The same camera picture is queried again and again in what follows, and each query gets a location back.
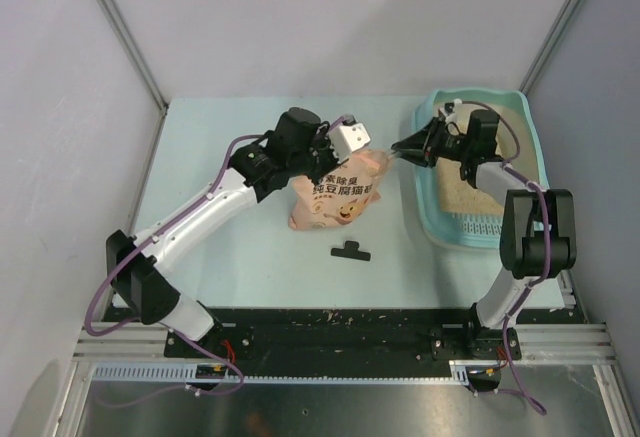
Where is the black bag clip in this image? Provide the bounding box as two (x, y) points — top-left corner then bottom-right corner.
(330, 240), (371, 262)

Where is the right aluminium corner post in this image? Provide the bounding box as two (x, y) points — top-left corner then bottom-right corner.
(519, 0), (587, 95)

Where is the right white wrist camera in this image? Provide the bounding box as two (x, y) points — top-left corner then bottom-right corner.
(437, 99), (463, 124)

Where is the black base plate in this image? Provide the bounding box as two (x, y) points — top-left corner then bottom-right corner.
(102, 307), (586, 362)

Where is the teal litter box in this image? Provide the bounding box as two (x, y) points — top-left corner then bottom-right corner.
(412, 88), (549, 250)

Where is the aluminium corner post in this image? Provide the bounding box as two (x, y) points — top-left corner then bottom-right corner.
(72, 0), (169, 114)
(519, 0), (587, 95)

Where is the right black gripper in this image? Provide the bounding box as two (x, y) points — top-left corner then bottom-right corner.
(393, 116), (474, 168)

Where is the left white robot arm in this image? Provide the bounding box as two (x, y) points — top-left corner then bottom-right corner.
(107, 107), (370, 357)

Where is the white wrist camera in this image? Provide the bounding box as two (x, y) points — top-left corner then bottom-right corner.
(328, 115), (371, 164)
(437, 99), (463, 124)

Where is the aluminium frame rail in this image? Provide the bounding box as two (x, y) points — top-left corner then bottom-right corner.
(74, 247), (639, 436)

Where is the left aluminium corner post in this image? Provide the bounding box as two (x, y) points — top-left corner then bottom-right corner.
(72, 0), (169, 114)

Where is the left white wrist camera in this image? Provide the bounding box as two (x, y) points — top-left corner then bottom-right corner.
(328, 115), (371, 164)

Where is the orange cat litter bag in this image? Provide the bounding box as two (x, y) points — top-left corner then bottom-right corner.
(288, 149), (395, 231)

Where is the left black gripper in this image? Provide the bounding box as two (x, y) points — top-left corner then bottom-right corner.
(288, 126), (349, 186)

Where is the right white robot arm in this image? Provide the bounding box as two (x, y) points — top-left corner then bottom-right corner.
(391, 103), (577, 358)

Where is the tan cat litter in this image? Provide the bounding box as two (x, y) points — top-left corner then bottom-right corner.
(435, 103), (508, 217)

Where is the white slotted cable duct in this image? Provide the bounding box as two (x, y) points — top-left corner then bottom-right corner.
(89, 361), (501, 384)

